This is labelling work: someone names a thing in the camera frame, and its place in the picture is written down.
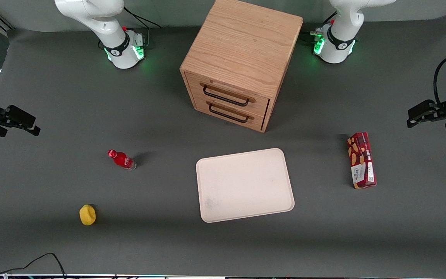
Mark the red cookie box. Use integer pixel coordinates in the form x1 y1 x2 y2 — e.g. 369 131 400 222
347 132 377 189

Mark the cream rectangular tray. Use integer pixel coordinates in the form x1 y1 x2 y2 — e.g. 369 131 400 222
196 148 295 224

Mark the grey table mat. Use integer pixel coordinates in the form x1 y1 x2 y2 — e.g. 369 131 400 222
0 14 446 277

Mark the small red cola bottle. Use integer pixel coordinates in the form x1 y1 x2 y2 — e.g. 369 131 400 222
107 149 137 171

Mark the yellow lemon toy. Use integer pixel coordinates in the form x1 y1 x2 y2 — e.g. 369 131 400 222
79 204 96 226

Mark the wooden drawer front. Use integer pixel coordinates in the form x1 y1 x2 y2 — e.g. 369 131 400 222
193 96 267 131
185 72 271 117

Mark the wooden drawer cabinet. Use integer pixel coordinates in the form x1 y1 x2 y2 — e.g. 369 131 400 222
180 0 304 133

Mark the looping black cable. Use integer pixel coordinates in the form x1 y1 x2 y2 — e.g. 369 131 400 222
0 253 67 279

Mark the black drawer handle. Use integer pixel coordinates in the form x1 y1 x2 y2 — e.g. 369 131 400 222
203 84 251 107
209 103 250 124

